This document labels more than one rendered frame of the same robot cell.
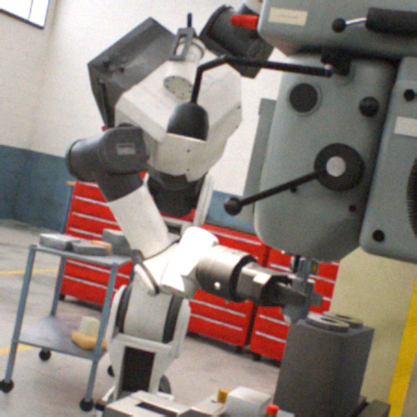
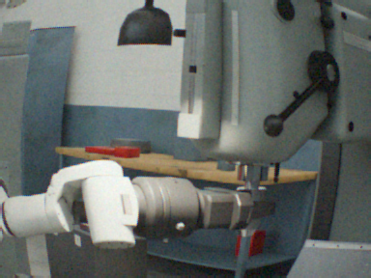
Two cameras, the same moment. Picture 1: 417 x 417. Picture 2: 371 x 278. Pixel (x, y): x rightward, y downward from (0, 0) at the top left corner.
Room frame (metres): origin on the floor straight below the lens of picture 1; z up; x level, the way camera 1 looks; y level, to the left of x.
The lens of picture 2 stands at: (0.72, 1.20, 1.41)
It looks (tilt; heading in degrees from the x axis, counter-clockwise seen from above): 3 degrees down; 294
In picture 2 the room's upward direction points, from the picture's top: 3 degrees clockwise
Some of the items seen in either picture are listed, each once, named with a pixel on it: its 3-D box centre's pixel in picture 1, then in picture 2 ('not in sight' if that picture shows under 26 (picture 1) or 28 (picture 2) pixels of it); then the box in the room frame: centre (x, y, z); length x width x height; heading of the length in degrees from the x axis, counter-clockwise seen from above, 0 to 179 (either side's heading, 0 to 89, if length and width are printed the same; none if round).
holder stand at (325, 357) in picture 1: (325, 363); (92, 264); (1.59, -0.32, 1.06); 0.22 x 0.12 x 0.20; 152
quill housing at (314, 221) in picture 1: (329, 159); (258, 51); (1.23, -0.18, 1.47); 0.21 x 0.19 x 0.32; 157
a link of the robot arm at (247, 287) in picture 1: (252, 283); (194, 211); (1.29, -0.10, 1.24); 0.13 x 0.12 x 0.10; 143
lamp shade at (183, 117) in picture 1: (189, 120); (146, 25); (1.30, 0.06, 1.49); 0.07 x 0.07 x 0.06
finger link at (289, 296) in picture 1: (287, 296); (259, 209); (1.21, -0.16, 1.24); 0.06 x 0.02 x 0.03; 53
